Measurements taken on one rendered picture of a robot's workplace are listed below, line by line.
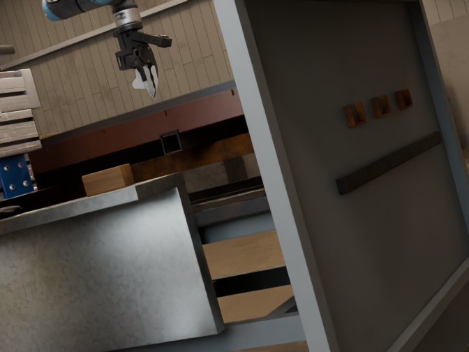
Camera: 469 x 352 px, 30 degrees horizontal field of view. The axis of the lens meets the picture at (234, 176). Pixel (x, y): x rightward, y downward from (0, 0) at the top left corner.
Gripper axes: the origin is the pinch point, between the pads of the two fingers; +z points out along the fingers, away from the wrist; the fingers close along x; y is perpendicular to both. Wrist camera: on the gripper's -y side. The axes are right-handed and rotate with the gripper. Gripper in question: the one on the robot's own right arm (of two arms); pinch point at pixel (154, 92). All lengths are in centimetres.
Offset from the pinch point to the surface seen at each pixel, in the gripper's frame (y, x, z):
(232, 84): -43, 37, 7
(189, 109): -33, 41, 10
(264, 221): -41, 35, 39
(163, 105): -24.2, 36.9, 6.7
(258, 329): -32, 35, 64
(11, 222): 9, 61, 24
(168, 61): 402, -703, -92
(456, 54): 69, -698, -4
